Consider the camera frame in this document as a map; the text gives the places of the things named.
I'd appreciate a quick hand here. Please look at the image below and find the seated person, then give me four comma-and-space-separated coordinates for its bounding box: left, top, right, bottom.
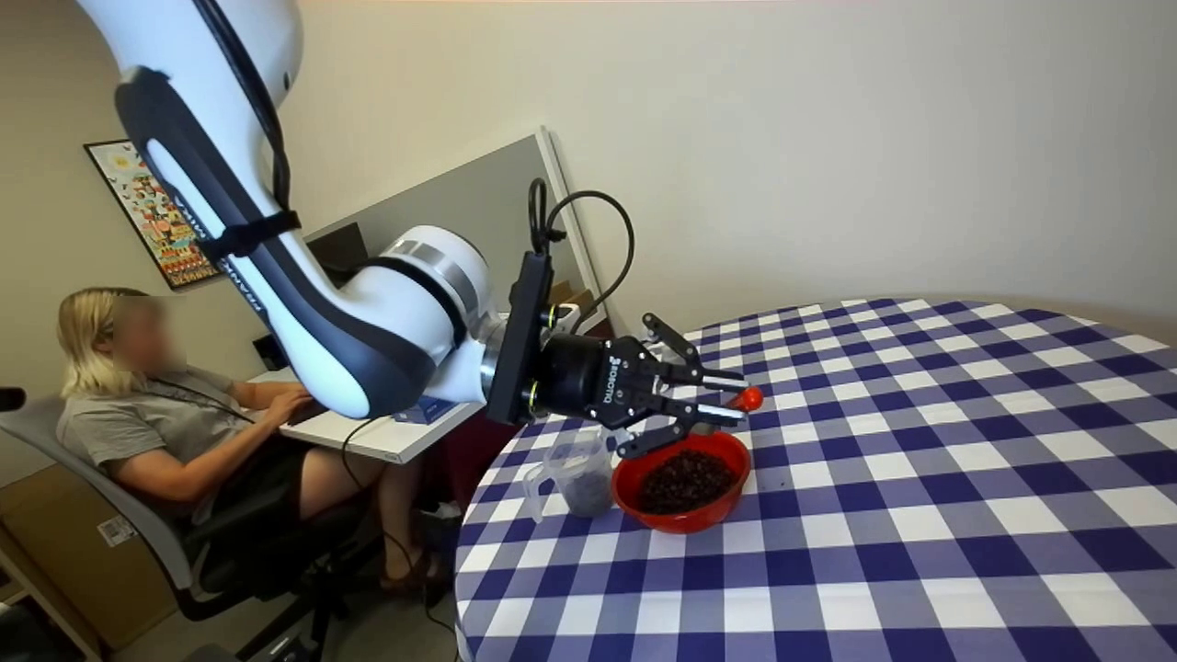
58, 286, 442, 591

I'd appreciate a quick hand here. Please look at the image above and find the colourful framed wall picture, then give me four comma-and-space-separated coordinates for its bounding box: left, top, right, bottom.
85, 139, 217, 292

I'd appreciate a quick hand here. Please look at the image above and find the grey office chair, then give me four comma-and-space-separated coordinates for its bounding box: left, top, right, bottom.
0, 387, 373, 662

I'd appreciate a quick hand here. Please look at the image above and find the red handled metal spoon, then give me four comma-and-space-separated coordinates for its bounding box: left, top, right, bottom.
706, 387, 767, 416

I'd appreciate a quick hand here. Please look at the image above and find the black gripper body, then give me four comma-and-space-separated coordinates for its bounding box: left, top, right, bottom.
539, 336, 665, 426

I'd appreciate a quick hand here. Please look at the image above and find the white desk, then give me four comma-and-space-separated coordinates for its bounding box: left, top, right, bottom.
242, 370, 480, 464

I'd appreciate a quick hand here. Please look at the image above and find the blue white checkered tablecloth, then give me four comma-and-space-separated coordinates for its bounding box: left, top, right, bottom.
455, 298, 1177, 662

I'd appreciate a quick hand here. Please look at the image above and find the red plastic bowl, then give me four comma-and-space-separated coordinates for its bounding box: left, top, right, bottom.
612, 433, 751, 533

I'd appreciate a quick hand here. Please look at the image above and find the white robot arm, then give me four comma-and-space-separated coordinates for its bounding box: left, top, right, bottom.
79, 0, 742, 433

